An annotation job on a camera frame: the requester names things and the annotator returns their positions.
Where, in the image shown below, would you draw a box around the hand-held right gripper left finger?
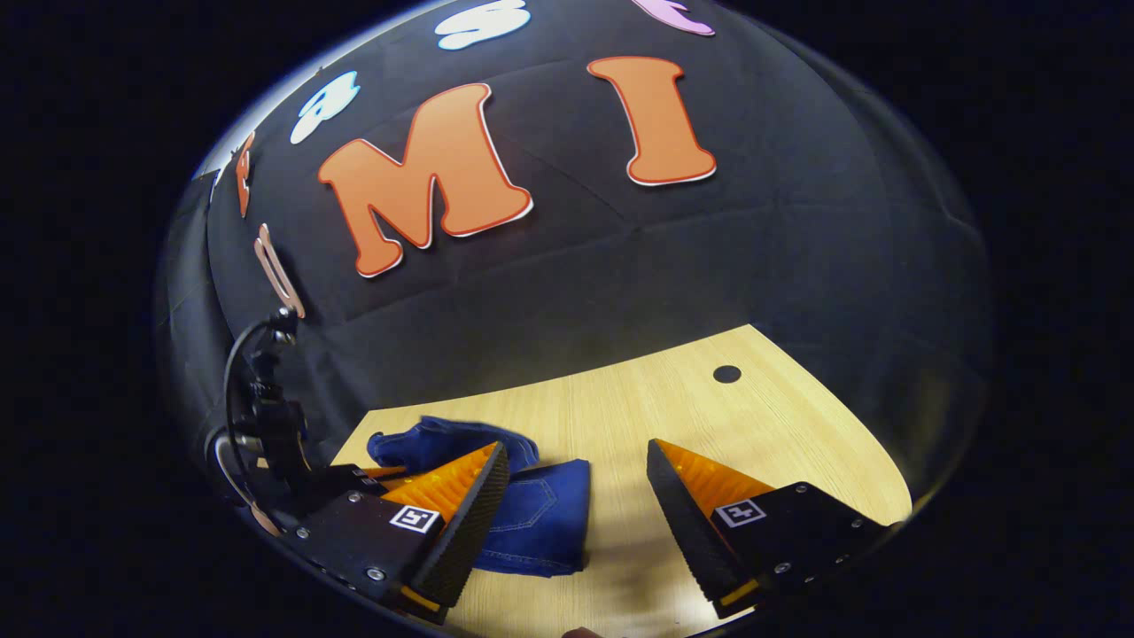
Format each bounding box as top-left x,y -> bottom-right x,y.
282,442 -> 511,623

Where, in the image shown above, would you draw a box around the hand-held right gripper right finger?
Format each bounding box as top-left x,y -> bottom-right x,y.
647,439 -> 892,620

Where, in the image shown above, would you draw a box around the blue denim jeans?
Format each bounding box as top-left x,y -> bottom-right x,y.
366,415 -> 592,579

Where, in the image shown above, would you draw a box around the black backdrop cloth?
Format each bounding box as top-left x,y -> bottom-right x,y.
155,0 -> 993,497

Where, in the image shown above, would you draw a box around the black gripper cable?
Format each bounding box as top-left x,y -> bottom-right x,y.
221,317 -> 277,462

